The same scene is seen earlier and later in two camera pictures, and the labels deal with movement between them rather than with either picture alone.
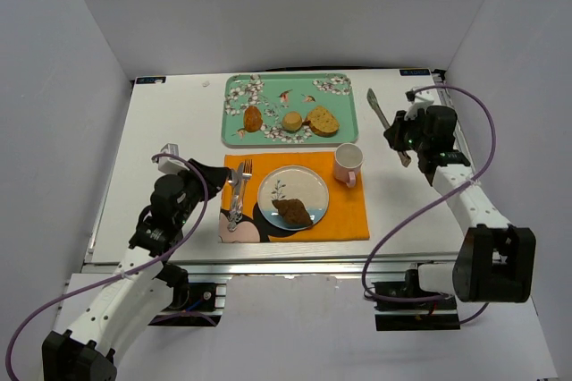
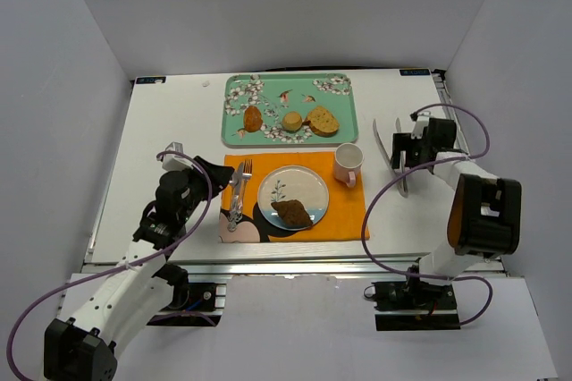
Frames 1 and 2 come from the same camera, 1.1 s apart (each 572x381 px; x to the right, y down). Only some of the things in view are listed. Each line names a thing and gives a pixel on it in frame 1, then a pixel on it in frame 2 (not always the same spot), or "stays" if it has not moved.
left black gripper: [199, 176] stays
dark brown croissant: [293, 212] stays
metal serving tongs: [374, 105] -> [403, 183]
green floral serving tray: [278, 94] stays
